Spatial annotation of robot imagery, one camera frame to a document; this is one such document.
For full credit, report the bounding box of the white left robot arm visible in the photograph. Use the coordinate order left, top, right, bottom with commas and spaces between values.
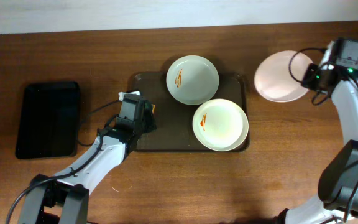
18, 101, 156, 223

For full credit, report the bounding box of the cream plate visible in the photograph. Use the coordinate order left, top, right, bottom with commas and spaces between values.
191, 98, 249, 152

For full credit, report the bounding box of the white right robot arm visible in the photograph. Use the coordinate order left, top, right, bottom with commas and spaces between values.
273, 63, 358, 223

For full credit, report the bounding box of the pale green plate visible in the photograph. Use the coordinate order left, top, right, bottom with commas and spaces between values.
166, 55, 219, 105

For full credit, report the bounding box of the black rectangular tray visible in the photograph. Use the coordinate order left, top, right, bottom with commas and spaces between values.
15, 81, 80, 159

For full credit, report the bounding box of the dark brown serving tray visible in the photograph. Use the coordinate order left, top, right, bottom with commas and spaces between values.
129, 72, 248, 152

